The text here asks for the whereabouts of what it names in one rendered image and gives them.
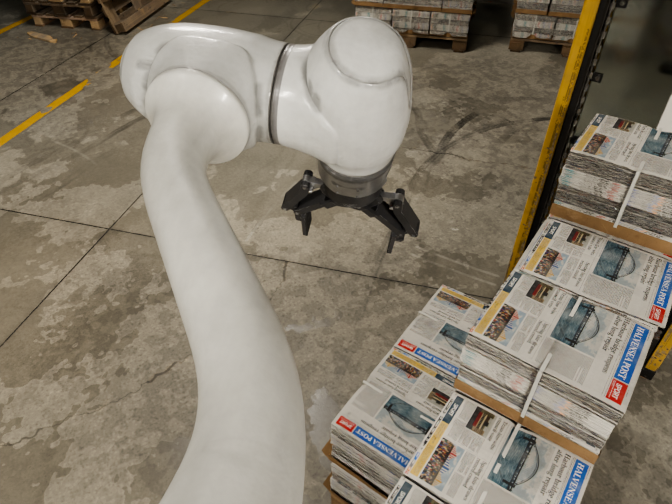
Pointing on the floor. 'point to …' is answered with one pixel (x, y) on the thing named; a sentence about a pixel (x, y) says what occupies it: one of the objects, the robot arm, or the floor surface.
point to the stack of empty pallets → (69, 17)
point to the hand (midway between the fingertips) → (348, 233)
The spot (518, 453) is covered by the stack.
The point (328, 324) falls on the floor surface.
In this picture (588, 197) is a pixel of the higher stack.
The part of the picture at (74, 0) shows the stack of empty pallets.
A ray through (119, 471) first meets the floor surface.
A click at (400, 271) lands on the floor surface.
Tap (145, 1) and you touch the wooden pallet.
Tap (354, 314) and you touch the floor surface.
